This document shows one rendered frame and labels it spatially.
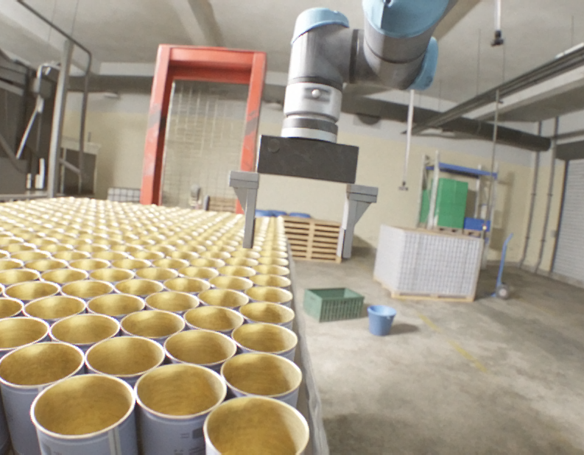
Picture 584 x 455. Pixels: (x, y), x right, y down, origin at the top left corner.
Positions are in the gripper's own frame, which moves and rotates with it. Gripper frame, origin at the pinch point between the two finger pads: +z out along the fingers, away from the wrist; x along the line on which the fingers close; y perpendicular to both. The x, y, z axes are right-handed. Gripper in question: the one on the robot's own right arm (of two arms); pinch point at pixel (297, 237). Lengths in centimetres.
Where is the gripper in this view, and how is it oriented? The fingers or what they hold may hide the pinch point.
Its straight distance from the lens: 45.8
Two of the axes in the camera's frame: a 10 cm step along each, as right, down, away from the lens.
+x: 9.9, 1.0, 0.7
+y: 0.5, 1.5, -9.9
